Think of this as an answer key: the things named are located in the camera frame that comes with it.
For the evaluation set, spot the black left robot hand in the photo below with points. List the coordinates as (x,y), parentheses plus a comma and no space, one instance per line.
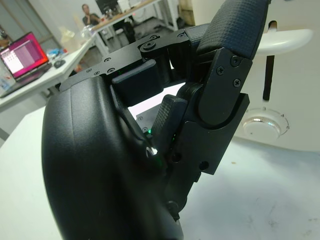
(100,162)

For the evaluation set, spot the white two-slot toaster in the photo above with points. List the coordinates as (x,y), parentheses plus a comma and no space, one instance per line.
(295,82)

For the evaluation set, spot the white toaster lever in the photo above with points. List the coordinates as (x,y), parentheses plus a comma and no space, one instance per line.
(287,41)

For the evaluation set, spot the white office desk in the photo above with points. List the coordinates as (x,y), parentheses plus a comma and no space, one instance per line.
(57,72)

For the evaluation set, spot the black computer mouse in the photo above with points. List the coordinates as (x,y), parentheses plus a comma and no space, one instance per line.
(59,63)

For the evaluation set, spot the black laptop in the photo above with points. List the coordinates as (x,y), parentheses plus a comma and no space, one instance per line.
(25,55)

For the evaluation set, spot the white translucent container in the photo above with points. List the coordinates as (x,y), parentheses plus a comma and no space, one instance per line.
(67,35)

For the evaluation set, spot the seated person in black shirt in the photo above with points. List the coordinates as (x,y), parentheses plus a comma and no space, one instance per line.
(90,17)

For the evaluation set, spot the black computer monitor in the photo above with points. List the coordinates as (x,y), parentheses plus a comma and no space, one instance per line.
(106,6)

